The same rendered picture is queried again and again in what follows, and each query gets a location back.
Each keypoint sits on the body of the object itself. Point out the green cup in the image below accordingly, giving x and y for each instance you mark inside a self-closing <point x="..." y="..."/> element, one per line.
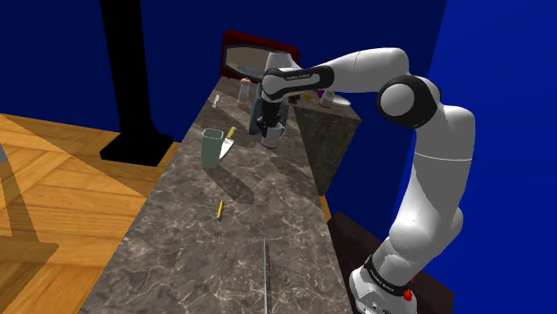
<point x="212" y="150"/>

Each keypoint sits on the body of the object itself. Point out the white bottle with brown cap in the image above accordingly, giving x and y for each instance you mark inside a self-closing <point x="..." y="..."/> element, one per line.
<point x="244" y="93"/>

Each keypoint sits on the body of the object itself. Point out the white vase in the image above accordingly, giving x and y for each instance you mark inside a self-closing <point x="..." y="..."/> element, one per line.
<point x="278" y="60"/>

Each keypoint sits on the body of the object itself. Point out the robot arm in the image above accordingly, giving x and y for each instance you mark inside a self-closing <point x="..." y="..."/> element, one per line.
<point x="439" y="174"/>

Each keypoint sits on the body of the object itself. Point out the white cup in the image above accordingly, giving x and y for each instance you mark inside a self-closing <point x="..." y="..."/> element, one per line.
<point x="273" y="138"/>

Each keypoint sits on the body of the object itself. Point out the black pillar with base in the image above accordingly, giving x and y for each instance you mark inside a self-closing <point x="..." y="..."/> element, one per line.
<point x="128" y="87"/>

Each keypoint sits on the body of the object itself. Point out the blue-grey box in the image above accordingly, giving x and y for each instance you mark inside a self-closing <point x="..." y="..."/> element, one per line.
<point x="254" y="114"/>

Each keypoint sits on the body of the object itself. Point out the yellow pencil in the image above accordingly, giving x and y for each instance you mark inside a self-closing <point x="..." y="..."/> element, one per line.
<point x="219" y="210"/>

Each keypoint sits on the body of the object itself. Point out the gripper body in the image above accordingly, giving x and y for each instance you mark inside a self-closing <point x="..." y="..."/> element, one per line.
<point x="270" y="116"/>

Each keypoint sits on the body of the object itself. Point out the small white shaker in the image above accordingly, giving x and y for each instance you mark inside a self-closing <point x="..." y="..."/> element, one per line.
<point x="216" y="101"/>

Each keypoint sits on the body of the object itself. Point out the red-framed mirror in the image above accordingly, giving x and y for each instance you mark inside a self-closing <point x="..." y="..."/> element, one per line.
<point x="243" y="54"/>

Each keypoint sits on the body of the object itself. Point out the white bowl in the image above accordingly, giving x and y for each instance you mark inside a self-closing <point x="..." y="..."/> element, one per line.
<point x="336" y="101"/>

